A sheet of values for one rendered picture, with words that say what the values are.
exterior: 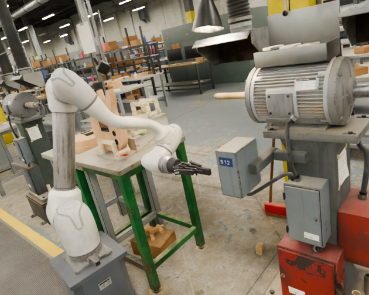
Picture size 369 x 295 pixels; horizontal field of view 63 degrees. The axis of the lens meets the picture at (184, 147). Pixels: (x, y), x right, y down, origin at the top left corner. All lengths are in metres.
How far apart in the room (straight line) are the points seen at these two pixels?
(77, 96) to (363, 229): 1.26
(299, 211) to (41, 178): 2.84
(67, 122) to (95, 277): 0.71
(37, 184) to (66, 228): 2.21
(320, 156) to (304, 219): 0.26
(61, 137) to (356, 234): 1.33
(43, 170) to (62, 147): 2.09
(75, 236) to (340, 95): 1.17
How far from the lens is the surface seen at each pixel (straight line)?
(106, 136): 2.01
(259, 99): 1.28
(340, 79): 1.18
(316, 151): 1.28
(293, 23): 1.38
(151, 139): 2.03
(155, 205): 2.62
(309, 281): 1.50
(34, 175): 3.55
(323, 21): 1.34
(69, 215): 1.40
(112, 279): 1.53
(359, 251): 1.46
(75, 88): 1.34
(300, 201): 1.28
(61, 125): 1.51
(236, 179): 1.18
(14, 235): 3.72
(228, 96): 1.48
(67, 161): 1.53
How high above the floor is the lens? 1.54
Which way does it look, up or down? 19 degrees down
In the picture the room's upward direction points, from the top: 12 degrees counter-clockwise
